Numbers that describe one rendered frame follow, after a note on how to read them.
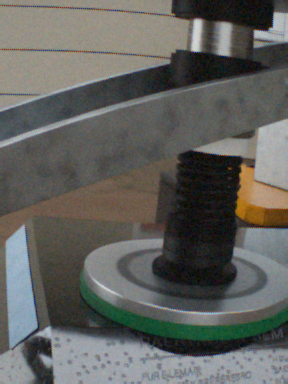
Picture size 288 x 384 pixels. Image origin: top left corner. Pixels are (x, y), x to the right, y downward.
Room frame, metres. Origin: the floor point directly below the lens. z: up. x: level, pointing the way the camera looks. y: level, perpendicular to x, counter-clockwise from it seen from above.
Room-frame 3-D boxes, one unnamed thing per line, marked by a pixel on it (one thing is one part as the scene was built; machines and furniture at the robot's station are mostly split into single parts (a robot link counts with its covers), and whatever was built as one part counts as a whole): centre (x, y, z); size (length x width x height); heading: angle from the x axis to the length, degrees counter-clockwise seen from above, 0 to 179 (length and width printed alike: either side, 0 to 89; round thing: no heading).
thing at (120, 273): (0.60, -0.05, 0.87); 0.21 x 0.21 x 0.01
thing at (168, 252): (0.60, -0.05, 0.90); 0.07 x 0.07 x 0.01
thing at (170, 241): (0.60, -0.05, 0.91); 0.07 x 0.07 x 0.01
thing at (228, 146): (0.60, -0.05, 1.02); 0.07 x 0.07 x 0.04
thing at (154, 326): (0.60, -0.05, 0.87); 0.22 x 0.22 x 0.04
